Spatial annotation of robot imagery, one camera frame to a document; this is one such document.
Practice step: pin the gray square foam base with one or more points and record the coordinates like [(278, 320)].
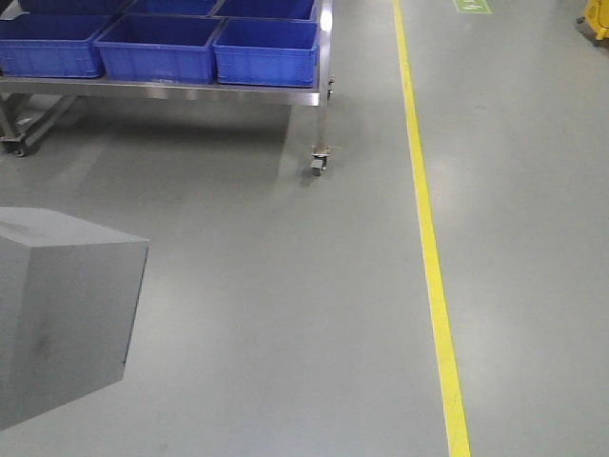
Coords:
[(69, 296)]

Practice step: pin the blue bin on cart right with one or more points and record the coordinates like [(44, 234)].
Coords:
[(272, 53)]

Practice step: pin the blue bin on cart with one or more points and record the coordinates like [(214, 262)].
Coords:
[(272, 53), (52, 45), (160, 48)]

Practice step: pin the blue bin on cart middle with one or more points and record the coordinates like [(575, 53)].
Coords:
[(160, 48)]

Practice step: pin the blue bin on cart left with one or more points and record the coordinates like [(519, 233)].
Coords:
[(52, 45)]

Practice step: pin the steel cart with casters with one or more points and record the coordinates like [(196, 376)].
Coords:
[(316, 96)]

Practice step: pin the yellow mop bucket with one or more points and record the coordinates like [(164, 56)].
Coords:
[(596, 16)]

